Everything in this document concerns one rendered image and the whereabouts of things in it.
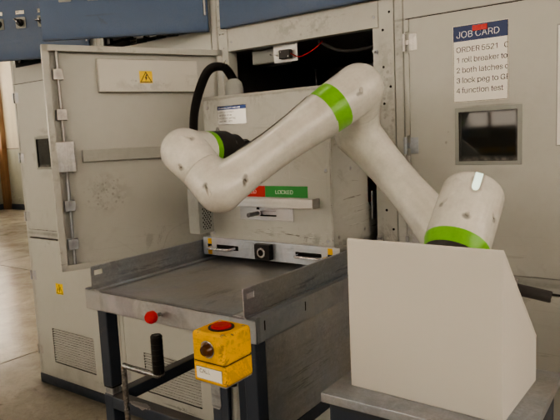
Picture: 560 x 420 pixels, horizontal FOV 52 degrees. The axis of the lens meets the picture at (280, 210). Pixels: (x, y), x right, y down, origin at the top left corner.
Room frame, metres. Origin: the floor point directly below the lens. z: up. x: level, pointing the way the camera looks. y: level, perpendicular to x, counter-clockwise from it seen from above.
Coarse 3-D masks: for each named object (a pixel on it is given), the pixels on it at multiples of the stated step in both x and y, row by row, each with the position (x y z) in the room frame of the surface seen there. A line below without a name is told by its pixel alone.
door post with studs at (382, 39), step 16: (384, 0) 1.80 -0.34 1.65; (384, 16) 1.80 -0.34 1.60; (384, 32) 1.80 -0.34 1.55; (384, 48) 1.80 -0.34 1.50; (384, 64) 1.80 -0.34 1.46; (384, 80) 1.80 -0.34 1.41; (384, 96) 1.80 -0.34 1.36; (384, 112) 1.80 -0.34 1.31; (384, 128) 1.80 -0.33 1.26; (384, 208) 1.80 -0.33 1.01; (384, 224) 1.81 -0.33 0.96; (384, 240) 1.81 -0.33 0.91
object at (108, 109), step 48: (48, 48) 1.90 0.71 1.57; (96, 48) 1.97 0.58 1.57; (144, 48) 2.04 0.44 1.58; (48, 96) 1.89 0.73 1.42; (96, 96) 1.99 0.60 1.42; (144, 96) 2.07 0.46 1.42; (192, 96) 2.15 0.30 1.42; (96, 144) 1.98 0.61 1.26; (144, 144) 2.06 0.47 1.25; (96, 192) 1.98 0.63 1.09; (144, 192) 2.05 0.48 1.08; (96, 240) 1.97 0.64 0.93; (144, 240) 2.05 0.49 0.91; (192, 240) 2.13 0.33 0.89
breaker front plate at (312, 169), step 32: (256, 96) 1.82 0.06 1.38; (288, 96) 1.75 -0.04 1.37; (224, 128) 1.90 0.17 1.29; (256, 128) 1.82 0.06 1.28; (320, 160) 1.69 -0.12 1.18; (320, 192) 1.69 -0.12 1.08; (224, 224) 1.92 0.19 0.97; (256, 224) 1.84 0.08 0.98; (288, 224) 1.76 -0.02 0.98; (320, 224) 1.69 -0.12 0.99
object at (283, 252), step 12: (204, 240) 1.96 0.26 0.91; (228, 240) 1.89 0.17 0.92; (240, 240) 1.86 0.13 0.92; (252, 240) 1.84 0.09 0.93; (204, 252) 1.96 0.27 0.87; (228, 252) 1.89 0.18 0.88; (240, 252) 1.86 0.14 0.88; (252, 252) 1.83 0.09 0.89; (276, 252) 1.78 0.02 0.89; (288, 252) 1.75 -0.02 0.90; (300, 252) 1.72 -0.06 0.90; (312, 252) 1.70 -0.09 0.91; (336, 252) 1.65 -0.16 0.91
